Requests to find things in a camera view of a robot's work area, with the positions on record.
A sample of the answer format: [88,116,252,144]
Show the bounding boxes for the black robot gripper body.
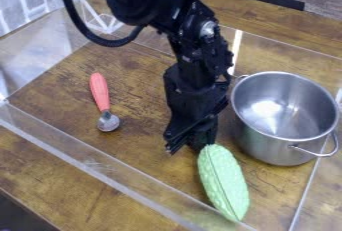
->
[162,63,231,156]

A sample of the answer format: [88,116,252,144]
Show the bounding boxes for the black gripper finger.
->
[164,122,199,155]
[191,115,218,152]

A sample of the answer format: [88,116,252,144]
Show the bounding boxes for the green bitter gourd toy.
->
[198,144,250,222]

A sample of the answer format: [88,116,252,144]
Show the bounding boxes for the silver metal pot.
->
[230,71,339,166]

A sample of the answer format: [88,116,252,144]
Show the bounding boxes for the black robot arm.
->
[63,0,232,154]

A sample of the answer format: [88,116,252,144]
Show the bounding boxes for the orange handled metal scoop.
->
[90,72,120,132]

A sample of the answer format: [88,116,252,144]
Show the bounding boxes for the clear acrylic enclosure walls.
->
[0,10,342,231]

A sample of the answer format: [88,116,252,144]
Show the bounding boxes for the clear acrylic triangular bracket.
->
[79,0,124,35]

